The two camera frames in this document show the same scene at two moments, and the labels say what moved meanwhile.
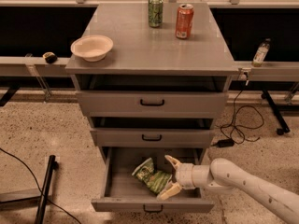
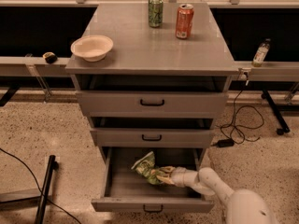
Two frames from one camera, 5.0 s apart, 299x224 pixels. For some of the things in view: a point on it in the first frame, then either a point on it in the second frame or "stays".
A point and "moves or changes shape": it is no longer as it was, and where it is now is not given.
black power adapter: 225,143 stays
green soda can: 155,6 stays
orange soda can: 184,21 stays
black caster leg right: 285,129 stays
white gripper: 184,175 → 179,175
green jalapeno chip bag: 153,180 moves or changes shape
